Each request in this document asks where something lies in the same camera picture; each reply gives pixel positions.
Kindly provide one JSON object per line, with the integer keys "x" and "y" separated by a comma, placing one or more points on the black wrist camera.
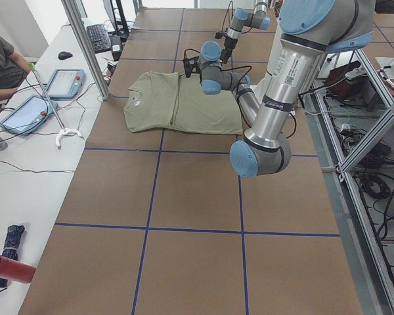
{"x": 188, "y": 65}
{"x": 220, "y": 34}

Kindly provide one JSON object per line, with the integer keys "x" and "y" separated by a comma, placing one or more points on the blue teach pendant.
{"x": 65, "y": 84}
{"x": 28, "y": 116}

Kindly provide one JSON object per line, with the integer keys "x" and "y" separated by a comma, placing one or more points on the black computer mouse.
{"x": 63, "y": 55}

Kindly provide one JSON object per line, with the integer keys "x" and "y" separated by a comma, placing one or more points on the olive green long-sleeve shirt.
{"x": 172, "y": 101}

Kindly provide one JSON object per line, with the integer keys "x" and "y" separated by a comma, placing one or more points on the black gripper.
{"x": 228, "y": 44}
{"x": 189, "y": 67}

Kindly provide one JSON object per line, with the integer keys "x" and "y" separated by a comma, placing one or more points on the metal reacher grabber stick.
{"x": 64, "y": 131}

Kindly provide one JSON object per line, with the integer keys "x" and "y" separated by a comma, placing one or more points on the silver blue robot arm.
{"x": 307, "y": 30}
{"x": 242, "y": 18}

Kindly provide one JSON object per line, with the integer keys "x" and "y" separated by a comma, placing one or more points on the aluminium truss frame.
{"x": 351, "y": 98}

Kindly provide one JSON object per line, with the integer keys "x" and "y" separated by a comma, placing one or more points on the red cylinder tube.
{"x": 13, "y": 270}

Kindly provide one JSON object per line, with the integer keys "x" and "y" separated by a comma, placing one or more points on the near blue teach pendant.
{"x": 28, "y": 116}

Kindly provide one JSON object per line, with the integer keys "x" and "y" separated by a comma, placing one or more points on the black keyboard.
{"x": 99, "y": 38}

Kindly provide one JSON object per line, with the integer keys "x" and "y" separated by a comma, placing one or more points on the far blue teach pendant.
{"x": 65, "y": 84}

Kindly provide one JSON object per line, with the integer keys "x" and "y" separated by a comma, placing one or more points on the aluminium frame post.
{"x": 79, "y": 30}

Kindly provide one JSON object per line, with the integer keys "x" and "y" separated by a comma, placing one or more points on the black power adapter with label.
{"x": 116, "y": 47}

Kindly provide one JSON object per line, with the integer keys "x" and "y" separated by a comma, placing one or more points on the folded dark blue umbrella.
{"x": 12, "y": 241}

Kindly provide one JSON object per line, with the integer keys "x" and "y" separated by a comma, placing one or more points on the seated person in olive shirt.
{"x": 14, "y": 68}

